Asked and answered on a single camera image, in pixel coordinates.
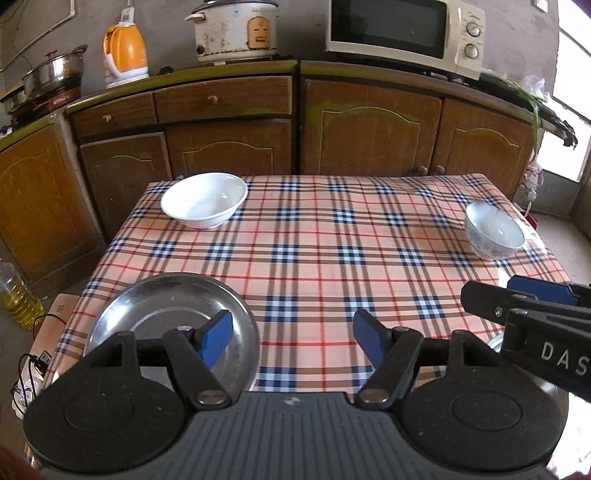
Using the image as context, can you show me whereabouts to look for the white plastic bag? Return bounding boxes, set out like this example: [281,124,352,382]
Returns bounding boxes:
[519,76,552,100]

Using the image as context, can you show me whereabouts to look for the wooden two-door cabinet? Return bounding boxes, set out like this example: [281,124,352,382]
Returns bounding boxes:
[298,60,539,199]

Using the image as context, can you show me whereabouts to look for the bright window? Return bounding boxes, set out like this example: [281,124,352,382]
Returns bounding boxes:
[531,0,591,183]

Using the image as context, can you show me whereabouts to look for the plaid tablecloth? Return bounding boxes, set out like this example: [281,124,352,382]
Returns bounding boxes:
[23,173,573,462]

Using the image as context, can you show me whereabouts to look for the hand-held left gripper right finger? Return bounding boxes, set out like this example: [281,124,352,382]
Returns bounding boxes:
[353,309,502,411]

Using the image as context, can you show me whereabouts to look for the wooden cabinet with drawers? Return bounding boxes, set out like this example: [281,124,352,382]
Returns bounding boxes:
[67,60,298,241]

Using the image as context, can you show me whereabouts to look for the black flat tray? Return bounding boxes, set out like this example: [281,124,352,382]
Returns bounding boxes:
[480,69,580,148]

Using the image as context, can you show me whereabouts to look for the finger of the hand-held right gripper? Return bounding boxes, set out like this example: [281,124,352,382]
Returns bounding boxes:
[461,281,591,324]
[507,275,591,306]

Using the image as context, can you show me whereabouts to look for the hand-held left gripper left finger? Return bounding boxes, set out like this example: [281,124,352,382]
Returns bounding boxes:
[83,309,234,410]

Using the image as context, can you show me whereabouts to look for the small steel pot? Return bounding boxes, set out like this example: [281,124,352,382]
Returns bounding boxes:
[0,82,28,112]

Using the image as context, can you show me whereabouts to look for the power strip with cables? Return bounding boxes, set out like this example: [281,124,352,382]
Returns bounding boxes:
[17,314,66,407]

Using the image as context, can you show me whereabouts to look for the wooden single-door cabinet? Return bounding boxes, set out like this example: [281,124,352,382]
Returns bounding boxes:
[0,113,109,296]

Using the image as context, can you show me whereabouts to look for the orange electric kettle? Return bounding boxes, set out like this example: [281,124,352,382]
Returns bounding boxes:
[102,21,150,89]

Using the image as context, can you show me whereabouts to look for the white extension socket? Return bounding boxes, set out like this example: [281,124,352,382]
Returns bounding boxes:
[11,364,47,418]

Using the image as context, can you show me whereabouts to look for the cream microwave oven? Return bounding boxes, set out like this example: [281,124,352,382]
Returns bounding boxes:
[325,0,486,78]

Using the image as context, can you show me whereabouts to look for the white wall conduit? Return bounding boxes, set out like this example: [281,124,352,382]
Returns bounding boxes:
[0,0,77,71]

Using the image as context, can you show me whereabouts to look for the stainless steel plate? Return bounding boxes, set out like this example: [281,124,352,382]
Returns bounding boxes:
[86,272,262,393]

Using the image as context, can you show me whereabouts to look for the plain white bowl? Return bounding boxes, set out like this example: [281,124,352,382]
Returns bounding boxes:
[160,172,249,230]

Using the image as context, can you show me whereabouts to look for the large steel pot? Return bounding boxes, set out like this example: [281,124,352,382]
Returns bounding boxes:
[22,45,88,100]

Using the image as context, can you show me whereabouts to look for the green onion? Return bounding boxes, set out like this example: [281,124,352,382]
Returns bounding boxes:
[517,83,544,153]

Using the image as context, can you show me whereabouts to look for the red induction cooker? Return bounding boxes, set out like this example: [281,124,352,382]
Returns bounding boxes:
[9,85,83,118]

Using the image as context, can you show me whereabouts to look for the white rice cooker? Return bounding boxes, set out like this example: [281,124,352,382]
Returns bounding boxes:
[185,0,280,64]

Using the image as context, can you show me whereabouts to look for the cardboard box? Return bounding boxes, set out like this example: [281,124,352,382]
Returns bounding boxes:
[30,293,81,384]

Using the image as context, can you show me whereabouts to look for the blue patterned white bowl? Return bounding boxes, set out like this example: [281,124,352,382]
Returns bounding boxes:
[464,202,526,262]

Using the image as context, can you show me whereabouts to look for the cooking oil bottle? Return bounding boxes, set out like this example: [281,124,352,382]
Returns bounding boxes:
[0,261,45,330]

